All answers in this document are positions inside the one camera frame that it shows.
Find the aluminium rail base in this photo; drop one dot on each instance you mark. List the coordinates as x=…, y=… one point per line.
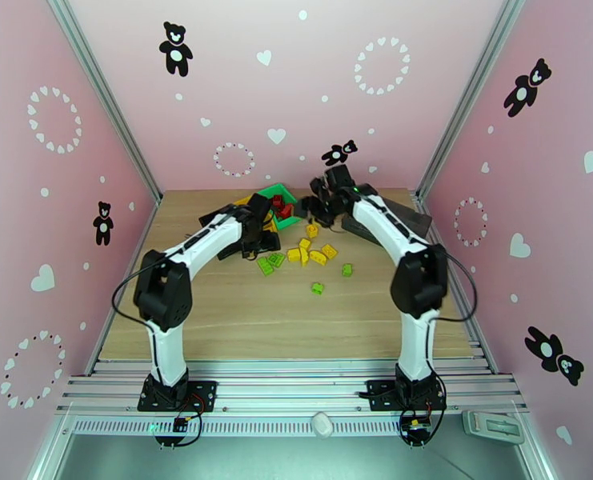
x=286, y=388

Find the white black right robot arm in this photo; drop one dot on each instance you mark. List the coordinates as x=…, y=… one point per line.
x=386, y=223

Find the dark compartment organizer tray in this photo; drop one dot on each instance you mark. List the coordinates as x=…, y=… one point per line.
x=416, y=221

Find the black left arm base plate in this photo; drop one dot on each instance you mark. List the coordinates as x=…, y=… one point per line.
x=203, y=393

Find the black plastic bin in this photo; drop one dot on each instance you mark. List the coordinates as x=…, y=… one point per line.
x=208, y=217

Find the grey plastic clip holder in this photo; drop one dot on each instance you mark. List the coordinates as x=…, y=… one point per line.
x=493, y=427

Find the slotted metal strip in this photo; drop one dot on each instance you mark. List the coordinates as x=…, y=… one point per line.
x=256, y=427

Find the aluminium frame post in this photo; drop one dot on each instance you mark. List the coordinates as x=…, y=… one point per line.
x=105, y=93
x=468, y=93

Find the green plastic bin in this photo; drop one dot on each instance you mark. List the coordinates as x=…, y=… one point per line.
x=288, y=222

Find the green lego brick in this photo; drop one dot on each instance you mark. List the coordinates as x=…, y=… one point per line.
x=318, y=288
x=264, y=266
x=276, y=258
x=346, y=269

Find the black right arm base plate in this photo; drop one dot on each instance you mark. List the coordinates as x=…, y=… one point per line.
x=381, y=393

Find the white round plastic knob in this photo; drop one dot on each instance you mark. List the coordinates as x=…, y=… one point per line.
x=322, y=424

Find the black teddy bear sticker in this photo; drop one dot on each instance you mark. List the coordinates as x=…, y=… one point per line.
x=571, y=369

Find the yellow curved lego piece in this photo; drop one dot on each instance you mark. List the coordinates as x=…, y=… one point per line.
x=318, y=257
x=304, y=257

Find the yellow plastic bin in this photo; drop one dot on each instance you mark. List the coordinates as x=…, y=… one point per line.
x=244, y=199

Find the small black circuit board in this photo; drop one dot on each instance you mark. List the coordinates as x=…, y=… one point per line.
x=415, y=424
x=179, y=423

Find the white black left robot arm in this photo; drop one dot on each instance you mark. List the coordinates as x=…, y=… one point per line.
x=201, y=238

